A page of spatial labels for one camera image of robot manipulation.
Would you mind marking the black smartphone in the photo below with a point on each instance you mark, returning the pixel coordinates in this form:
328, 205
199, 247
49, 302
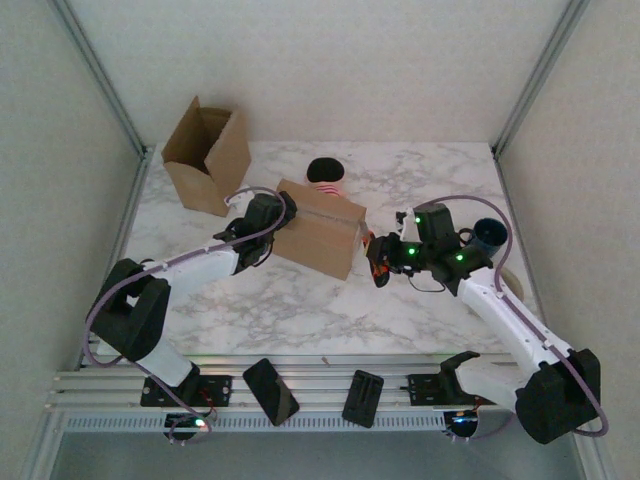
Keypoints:
270, 392

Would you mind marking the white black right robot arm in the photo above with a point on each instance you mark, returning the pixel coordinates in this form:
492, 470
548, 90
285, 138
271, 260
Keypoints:
505, 325

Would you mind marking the aluminium rail base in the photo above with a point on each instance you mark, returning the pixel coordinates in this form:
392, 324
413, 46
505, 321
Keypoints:
320, 372

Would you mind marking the aluminium frame post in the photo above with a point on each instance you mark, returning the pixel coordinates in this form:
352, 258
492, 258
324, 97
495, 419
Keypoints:
100, 75
540, 75

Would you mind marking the dark blue mug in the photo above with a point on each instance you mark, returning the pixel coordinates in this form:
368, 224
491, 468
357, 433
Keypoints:
492, 235

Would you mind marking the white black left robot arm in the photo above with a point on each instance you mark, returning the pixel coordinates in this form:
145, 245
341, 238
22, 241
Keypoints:
195, 267

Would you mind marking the brown cardboard box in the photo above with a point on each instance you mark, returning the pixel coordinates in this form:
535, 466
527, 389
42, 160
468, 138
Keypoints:
192, 185
320, 240

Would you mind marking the controller board with green light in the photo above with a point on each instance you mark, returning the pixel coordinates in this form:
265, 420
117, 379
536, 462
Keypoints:
192, 424
462, 427

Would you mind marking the black plastic holder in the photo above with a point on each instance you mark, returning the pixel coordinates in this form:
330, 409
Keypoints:
362, 400

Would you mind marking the aluminium table edge rail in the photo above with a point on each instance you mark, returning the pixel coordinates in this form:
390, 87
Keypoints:
132, 200
501, 175

